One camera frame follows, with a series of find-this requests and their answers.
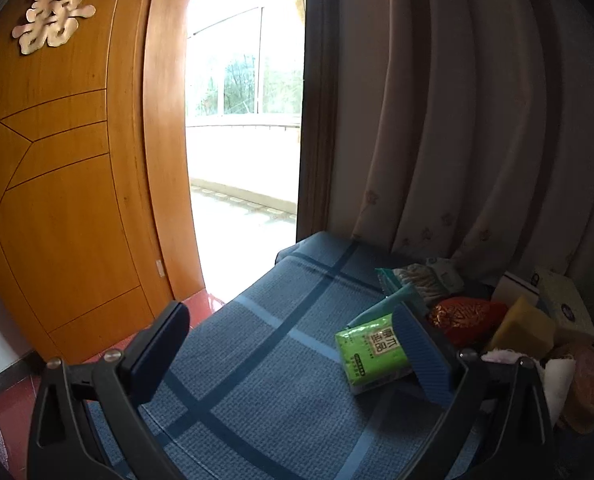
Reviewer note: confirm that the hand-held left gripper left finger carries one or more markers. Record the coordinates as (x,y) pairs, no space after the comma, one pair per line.
(157,355)

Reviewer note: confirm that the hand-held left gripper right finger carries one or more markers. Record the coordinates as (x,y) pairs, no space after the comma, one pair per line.
(422,355)

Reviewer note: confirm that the red embroidered pouch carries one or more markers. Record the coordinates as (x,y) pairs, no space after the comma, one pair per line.
(462,317)

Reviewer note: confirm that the green tissue pack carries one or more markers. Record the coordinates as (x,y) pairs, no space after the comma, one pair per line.
(367,347)

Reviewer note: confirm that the teal cloth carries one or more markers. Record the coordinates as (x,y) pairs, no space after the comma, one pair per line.
(396,301)

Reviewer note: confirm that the cotton swab pack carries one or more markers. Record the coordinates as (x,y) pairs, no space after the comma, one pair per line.
(427,280)

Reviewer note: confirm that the metal door hinge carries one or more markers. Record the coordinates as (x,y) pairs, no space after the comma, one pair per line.
(160,268)

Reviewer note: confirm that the blue plaid bed sheet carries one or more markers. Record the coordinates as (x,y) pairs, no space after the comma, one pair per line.
(257,360)

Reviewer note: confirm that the yellow sponge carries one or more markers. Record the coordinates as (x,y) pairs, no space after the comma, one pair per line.
(519,330)

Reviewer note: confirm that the small white box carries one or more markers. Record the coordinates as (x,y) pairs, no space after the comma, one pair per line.
(512,285)

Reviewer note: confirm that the white crumpled tissue paper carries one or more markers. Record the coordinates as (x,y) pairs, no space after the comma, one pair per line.
(559,380)

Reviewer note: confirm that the pale yellow tissue box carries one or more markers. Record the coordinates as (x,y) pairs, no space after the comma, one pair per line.
(572,305)

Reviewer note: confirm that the round yellow plastic container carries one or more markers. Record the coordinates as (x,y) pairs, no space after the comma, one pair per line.
(587,385)

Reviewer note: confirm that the wooden door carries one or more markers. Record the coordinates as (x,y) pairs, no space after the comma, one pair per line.
(77,185)

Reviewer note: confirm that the beige floral curtain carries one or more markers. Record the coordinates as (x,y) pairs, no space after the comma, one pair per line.
(477,110)

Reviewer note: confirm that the pearly door ornament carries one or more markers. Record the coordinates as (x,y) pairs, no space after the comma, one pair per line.
(52,15)

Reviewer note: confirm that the dark brown door frame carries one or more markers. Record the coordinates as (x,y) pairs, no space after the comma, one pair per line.
(317,110)

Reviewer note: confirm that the balcony window frame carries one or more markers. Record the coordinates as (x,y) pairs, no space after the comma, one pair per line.
(261,60)

